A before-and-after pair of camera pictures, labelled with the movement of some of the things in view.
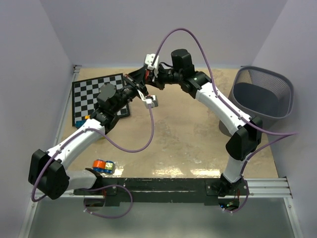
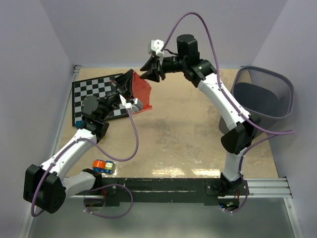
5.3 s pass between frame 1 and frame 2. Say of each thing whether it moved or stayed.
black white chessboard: stayed
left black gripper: moved
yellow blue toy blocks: stayed
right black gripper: moved
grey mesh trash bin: stayed
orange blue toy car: stayed
